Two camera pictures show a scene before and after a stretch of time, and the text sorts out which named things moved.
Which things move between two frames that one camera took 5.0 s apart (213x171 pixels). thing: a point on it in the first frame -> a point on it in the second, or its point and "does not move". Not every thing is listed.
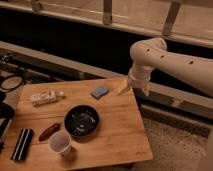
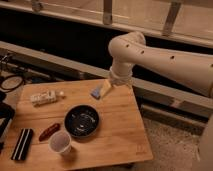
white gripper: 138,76 -> 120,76
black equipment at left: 6,113 does not move
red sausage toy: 49,132 does not move
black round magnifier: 11,83 does not move
